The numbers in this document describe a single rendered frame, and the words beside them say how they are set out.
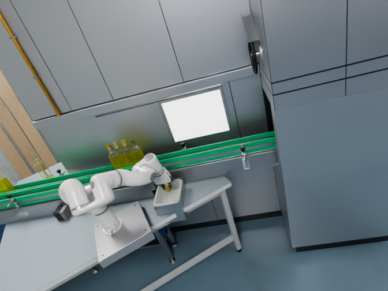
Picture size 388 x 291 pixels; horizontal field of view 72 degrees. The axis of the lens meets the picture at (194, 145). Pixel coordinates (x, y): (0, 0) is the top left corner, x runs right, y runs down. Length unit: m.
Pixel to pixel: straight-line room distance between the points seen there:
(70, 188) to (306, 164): 1.27
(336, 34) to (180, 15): 0.82
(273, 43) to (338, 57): 0.31
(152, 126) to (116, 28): 0.65
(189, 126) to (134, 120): 0.38
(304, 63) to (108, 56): 1.14
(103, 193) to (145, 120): 0.77
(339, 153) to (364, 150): 0.13
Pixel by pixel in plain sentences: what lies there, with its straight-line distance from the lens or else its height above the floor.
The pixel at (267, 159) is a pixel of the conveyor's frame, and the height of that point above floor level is 0.82.
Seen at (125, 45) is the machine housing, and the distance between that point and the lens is 1.77.
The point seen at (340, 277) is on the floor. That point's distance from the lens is 2.25.
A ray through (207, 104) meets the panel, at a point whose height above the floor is 1.22.
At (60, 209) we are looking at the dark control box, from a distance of 2.17.
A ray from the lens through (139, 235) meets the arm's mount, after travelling 1.62.
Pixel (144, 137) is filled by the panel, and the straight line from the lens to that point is 1.96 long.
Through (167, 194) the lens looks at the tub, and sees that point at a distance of 1.85.
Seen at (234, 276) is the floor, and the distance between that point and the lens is 2.26.
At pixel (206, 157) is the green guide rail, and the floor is 0.92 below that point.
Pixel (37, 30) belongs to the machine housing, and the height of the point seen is 1.92.
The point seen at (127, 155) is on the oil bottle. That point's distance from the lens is 1.89.
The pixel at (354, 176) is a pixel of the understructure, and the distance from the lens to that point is 1.87.
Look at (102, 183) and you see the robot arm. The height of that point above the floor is 1.28.
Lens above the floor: 1.91
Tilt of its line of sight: 30 degrees down
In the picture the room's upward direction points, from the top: 18 degrees counter-clockwise
